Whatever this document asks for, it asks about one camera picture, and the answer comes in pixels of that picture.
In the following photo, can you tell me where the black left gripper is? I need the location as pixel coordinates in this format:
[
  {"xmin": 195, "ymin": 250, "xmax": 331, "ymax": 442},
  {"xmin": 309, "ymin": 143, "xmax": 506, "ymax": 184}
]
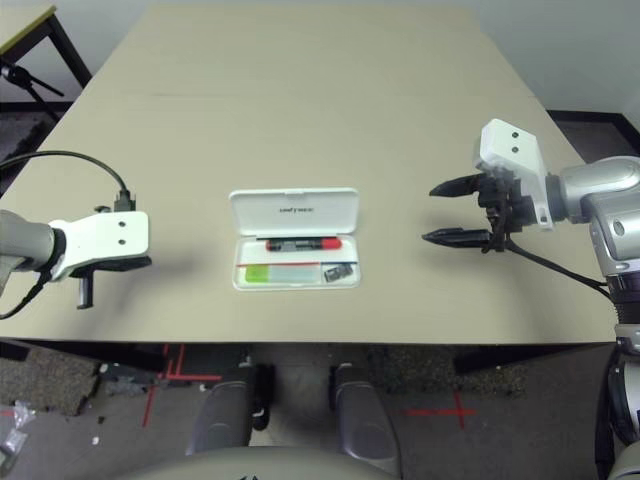
[{"xmin": 74, "ymin": 255, "xmax": 154, "ymax": 310}]

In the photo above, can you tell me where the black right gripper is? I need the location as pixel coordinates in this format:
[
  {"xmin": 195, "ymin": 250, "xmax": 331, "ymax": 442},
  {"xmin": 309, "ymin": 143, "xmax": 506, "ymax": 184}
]
[{"xmin": 420, "ymin": 168, "xmax": 535, "ymax": 254}]

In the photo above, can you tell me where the red black whiteboard marker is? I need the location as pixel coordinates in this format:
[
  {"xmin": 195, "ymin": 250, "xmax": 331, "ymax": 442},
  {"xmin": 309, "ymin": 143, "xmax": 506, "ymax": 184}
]
[{"xmin": 264, "ymin": 236, "xmax": 344, "ymax": 253}]

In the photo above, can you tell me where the translucent white green eraser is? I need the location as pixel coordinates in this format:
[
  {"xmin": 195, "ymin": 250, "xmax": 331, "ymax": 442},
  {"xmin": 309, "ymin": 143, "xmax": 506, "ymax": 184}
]
[{"xmin": 243, "ymin": 264, "xmax": 322, "ymax": 284}]

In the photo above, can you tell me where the small black grey clip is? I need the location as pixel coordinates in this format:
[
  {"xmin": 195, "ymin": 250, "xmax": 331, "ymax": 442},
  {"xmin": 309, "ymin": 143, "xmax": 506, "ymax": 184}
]
[{"xmin": 321, "ymin": 264, "xmax": 355, "ymax": 284}]

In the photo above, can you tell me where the white plastic pencil case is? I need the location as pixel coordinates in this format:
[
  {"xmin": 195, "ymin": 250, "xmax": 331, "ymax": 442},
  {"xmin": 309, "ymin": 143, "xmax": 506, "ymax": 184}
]
[{"xmin": 228, "ymin": 186, "xmax": 363, "ymax": 292}]

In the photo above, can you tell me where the grey crumpled floor scrap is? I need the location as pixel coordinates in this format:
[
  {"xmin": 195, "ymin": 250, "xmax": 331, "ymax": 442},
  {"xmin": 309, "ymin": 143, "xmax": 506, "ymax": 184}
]
[{"xmin": 99, "ymin": 363, "xmax": 158, "ymax": 397}]

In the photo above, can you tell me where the brown speckled carpet piece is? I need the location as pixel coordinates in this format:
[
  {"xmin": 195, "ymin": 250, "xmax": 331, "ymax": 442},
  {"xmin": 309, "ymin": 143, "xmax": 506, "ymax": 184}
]
[
  {"xmin": 368, "ymin": 344, "xmax": 527, "ymax": 400},
  {"xmin": 0, "ymin": 344, "xmax": 100, "ymax": 417}
]

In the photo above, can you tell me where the dark grey foam mat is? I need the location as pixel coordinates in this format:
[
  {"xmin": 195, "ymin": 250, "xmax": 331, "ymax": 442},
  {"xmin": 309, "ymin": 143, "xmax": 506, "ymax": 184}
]
[{"xmin": 0, "ymin": 111, "xmax": 57, "ymax": 167}]

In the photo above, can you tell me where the grey left robot leg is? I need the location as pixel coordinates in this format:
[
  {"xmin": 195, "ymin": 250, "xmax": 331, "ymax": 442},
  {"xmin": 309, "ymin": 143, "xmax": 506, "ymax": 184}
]
[{"xmin": 184, "ymin": 381, "xmax": 255, "ymax": 457}]

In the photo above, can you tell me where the grey robot leg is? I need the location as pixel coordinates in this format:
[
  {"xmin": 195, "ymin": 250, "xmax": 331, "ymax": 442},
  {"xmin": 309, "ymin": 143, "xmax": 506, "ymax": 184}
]
[
  {"xmin": 184, "ymin": 381, "xmax": 255, "ymax": 457},
  {"xmin": 331, "ymin": 363, "xmax": 402, "ymax": 462}
]

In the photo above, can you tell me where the clear plastic bag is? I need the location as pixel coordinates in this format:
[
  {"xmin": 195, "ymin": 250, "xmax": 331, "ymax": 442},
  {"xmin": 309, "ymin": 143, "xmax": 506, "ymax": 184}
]
[{"xmin": 0, "ymin": 399, "xmax": 37, "ymax": 459}]

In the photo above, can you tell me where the black tripod stand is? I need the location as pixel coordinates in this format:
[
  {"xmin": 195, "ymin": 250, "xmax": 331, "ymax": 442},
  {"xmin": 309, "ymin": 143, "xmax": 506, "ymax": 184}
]
[{"xmin": 0, "ymin": 59, "xmax": 67, "ymax": 122}]

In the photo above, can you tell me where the grey right robot leg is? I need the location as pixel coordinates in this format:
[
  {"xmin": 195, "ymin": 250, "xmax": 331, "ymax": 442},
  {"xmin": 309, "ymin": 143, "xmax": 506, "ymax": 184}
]
[{"xmin": 331, "ymin": 363, "xmax": 402, "ymax": 462}]

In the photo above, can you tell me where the grey robot torso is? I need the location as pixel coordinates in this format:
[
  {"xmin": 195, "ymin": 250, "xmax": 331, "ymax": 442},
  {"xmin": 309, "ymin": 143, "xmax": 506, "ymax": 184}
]
[{"xmin": 133, "ymin": 445, "xmax": 402, "ymax": 480}]

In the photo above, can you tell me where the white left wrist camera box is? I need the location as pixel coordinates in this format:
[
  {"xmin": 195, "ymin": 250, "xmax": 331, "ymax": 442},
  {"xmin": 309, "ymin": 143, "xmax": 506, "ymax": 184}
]
[{"xmin": 48, "ymin": 210, "xmax": 152, "ymax": 284}]

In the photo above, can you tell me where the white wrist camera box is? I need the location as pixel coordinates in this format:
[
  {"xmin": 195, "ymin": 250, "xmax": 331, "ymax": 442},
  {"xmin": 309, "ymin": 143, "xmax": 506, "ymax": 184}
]
[
  {"xmin": 474, "ymin": 117, "xmax": 556, "ymax": 232},
  {"xmin": 48, "ymin": 210, "xmax": 152, "ymax": 284}
]

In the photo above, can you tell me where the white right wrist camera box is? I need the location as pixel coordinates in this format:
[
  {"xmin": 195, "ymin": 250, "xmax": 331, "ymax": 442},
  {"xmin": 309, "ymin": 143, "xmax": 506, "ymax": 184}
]
[{"xmin": 474, "ymin": 117, "xmax": 556, "ymax": 232}]

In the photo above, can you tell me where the thick black right camera cable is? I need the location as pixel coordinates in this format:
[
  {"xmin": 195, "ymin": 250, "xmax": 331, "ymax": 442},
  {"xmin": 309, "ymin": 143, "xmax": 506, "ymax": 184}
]
[{"xmin": 504, "ymin": 234, "xmax": 622, "ymax": 302}]

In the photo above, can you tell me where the thick black camera cable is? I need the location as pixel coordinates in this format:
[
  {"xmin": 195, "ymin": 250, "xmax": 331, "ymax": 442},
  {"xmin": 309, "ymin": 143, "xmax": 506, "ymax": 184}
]
[
  {"xmin": 0, "ymin": 150, "xmax": 137, "ymax": 214},
  {"xmin": 504, "ymin": 234, "xmax": 622, "ymax": 302}
]

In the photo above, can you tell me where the thin black left wrist wire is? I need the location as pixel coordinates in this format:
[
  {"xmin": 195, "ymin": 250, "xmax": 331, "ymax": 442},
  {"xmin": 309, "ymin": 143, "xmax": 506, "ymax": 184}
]
[{"xmin": 0, "ymin": 279, "xmax": 48, "ymax": 322}]

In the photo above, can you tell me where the thick black left camera cable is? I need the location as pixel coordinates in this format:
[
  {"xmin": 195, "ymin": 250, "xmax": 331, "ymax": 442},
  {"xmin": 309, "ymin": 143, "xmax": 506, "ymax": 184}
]
[{"xmin": 0, "ymin": 150, "xmax": 137, "ymax": 214}]

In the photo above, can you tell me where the side table with black frame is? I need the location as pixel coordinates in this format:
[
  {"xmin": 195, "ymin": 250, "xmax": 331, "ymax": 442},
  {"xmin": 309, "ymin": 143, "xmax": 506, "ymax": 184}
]
[{"xmin": 0, "ymin": 4, "xmax": 94, "ymax": 101}]

